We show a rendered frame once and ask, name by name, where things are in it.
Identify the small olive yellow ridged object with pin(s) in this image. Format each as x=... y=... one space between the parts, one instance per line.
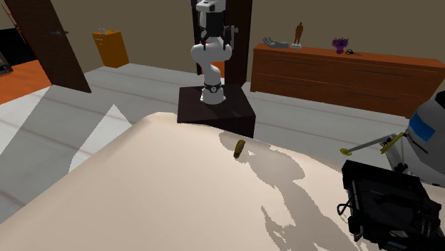
x=239 y=148

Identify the beige bed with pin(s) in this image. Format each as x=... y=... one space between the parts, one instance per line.
x=167 y=194

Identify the brown wooden sideboard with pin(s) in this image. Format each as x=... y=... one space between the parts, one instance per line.
x=330 y=81

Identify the white rounded machine blue patch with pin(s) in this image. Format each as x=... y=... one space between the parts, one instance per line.
x=429 y=153

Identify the dark brown open door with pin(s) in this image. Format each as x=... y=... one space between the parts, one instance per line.
x=48 y=45

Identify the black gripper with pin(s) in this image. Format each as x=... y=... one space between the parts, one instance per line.
x=212 y=23

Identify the dark robot stand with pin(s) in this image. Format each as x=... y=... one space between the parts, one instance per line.
x=222 y=111

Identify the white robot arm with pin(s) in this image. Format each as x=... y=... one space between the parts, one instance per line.
x=211 y=74

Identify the orange cabinet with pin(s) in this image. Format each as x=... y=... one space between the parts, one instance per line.
x=112 y=50

